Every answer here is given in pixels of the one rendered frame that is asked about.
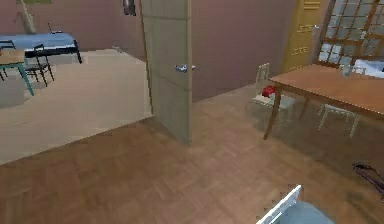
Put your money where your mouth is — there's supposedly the dark framed wall picture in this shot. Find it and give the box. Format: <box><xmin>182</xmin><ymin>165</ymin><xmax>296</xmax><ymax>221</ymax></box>
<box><xmin>122</xmin><ymin>0</ymin><xmax>137</xmax><ymax>17</ymax></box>

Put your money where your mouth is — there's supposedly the brown wooden table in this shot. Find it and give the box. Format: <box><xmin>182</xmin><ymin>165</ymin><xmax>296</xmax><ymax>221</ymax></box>
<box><xmin>262</xmin><ymin>63</ymin><xmax>384</xmax><ymax>141</ymax></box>

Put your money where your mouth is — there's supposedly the grey-green room door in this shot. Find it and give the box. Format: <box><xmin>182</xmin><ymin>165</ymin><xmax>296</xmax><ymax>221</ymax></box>
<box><xmin>139</xmin><ymin>0</ymin><xmax>193</xmax><ymax>147</ymax></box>

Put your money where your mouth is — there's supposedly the silver door handle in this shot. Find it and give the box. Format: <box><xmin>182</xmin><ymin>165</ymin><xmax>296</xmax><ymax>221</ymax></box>
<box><xmin>174</xmin><ymin>64</ymin><xmax>197</xmax><ymax>74</ymax></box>

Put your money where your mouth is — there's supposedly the brown framed window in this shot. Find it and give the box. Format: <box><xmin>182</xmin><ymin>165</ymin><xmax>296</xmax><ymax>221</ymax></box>
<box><xmin>313</xmin><ymin>0</ymin><xmax>384</xmax><ymax>70</ymax></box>

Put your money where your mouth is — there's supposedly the dark purple curved object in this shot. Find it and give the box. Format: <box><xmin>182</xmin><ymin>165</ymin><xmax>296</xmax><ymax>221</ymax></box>
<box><xmin>352</xmin><ymin>161</ymin><xmax>384</xmax><ymax>202</ymax></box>

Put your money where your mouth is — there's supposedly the pale grey chair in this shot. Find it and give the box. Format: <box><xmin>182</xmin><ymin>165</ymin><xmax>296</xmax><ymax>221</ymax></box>
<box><xmin>251</xmin><ymin>62</ymin><xmax>296</xmax><ymax>132</ymax></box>
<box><xmin>316</xmin><ymin>103</ymin><xmax>362</xmax><ymax>139</ymax></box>

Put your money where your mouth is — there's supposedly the yellow room door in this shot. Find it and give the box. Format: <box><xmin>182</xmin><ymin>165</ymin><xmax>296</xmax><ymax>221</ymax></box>
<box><xmin>280</xmin><ymin>0</ymin><xmax>330</xmax><ymax>74</ymax></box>

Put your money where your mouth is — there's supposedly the red object on chair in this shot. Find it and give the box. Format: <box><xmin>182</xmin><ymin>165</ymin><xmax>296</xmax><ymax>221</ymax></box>
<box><xmin>261</xmin><ymin>85</ymin><xmax>277</xmax><ymax>98</ymax></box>

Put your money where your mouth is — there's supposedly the teal legged wooden table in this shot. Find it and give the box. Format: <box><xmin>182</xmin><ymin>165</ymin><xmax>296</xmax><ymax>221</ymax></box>
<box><xmin>0</xmin><ymin>48</ymin><xmax>35</xmax><ymax>97</ymax></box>

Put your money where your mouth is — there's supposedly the blue topped black table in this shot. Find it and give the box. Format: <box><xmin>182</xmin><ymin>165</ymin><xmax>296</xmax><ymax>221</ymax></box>
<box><xmin>0</xmin><ymin>31</ymin><xmax>83</xmax><ymax>65</ymax></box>

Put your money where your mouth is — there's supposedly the clear glass cup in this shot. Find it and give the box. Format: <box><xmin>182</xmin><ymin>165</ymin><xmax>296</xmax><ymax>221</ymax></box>
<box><xmin>338</xmin><ymin>64</ymin><xmax>355</xmax><ymax>78</ymax></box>

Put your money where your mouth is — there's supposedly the black chair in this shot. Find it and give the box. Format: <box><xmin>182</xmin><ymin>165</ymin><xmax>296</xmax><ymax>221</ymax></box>
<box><xmin>24</xmin><ymin>43</ymin><xmax>55</xmax><ymax>88</ymax></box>

